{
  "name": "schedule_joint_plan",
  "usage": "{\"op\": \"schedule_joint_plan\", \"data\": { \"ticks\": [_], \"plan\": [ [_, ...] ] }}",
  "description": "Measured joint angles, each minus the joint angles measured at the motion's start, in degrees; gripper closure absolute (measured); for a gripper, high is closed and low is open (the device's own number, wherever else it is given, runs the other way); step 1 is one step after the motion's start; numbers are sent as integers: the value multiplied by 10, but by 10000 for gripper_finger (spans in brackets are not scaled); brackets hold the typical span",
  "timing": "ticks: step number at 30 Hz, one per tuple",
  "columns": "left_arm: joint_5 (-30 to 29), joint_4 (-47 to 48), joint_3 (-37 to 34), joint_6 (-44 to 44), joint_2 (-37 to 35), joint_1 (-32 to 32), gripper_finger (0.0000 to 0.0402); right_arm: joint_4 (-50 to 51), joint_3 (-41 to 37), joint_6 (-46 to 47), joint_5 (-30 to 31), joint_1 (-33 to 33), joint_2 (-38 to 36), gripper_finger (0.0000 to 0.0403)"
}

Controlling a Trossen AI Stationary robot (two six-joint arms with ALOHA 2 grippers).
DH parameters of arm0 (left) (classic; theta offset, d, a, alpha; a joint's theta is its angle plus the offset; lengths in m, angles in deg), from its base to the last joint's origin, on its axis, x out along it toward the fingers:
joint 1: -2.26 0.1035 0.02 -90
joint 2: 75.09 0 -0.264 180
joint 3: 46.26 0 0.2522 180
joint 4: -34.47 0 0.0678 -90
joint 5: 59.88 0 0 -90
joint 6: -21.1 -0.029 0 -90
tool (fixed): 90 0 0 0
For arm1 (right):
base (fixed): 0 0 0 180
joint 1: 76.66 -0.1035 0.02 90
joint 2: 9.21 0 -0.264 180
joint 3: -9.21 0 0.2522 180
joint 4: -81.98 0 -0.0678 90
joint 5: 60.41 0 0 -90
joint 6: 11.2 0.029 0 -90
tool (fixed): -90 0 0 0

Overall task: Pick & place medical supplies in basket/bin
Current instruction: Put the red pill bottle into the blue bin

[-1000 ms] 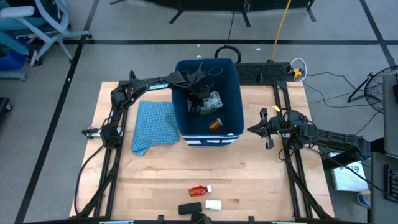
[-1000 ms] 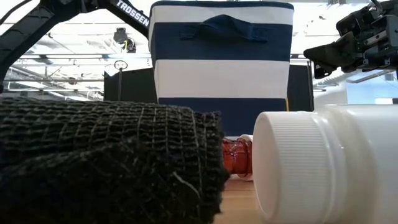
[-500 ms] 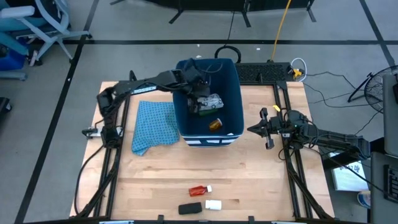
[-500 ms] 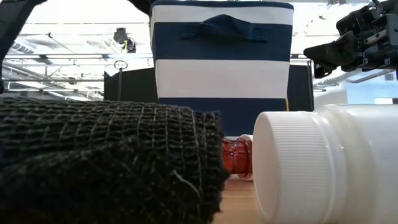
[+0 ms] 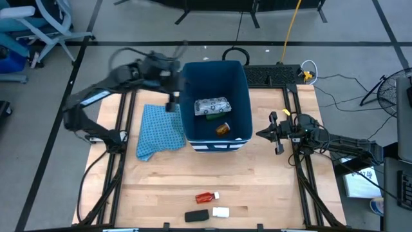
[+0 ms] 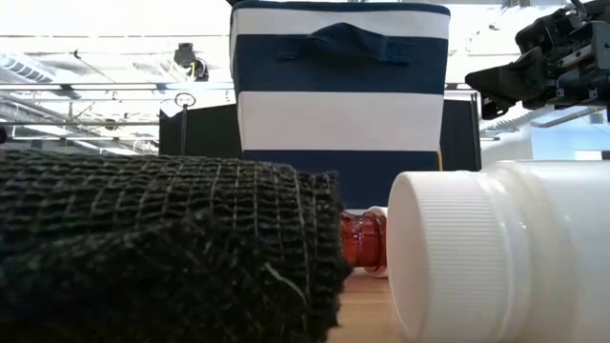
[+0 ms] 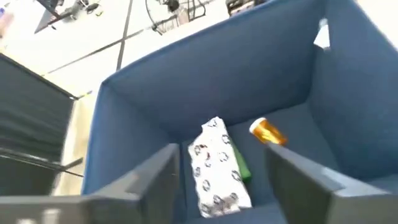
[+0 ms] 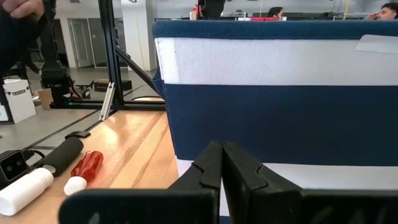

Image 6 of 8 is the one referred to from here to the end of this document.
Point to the blue white striped fabric basket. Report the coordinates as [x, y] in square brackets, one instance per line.
[340, 119]

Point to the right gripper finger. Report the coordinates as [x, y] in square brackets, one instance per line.
[514, 78]
[494, 107]

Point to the black cohesive bandage roll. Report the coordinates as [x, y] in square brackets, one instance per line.
[143, 238]

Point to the black backdrop panel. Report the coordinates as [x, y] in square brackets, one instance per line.
[200, 133]

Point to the silver horizontal rail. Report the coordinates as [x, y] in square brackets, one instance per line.
[119, 86]

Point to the white plastic pill bottle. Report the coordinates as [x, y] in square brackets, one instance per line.
[476, 262]

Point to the black overhead camera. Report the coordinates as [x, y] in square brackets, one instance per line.
[185, 54]

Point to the orange pill bottle white cap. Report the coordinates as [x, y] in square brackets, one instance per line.
[362, 240]

